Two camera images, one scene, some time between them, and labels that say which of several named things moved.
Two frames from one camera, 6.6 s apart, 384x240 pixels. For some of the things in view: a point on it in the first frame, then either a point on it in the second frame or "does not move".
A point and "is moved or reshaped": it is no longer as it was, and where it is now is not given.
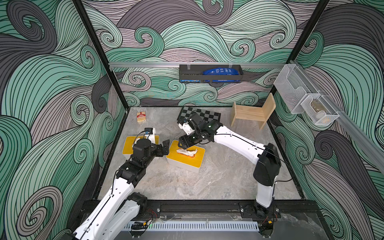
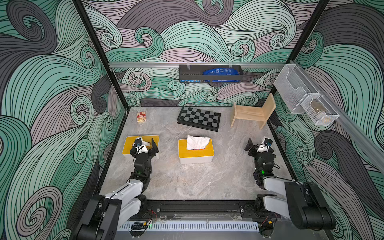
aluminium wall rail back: [179, 64] does not move
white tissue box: [184, 166] to [197, 160]
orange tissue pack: [191, 153] is moved or reshaped
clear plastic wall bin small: [319, 109] does not move
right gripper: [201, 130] to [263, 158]
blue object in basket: [221, 71] does not move
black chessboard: [206, 115] does not move
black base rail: [212, 207] does not move
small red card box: [141, 117] does not move
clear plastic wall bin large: [293, 82] does not move
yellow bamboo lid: [129, 140] does not move
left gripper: [159, 152] to [151, 152]
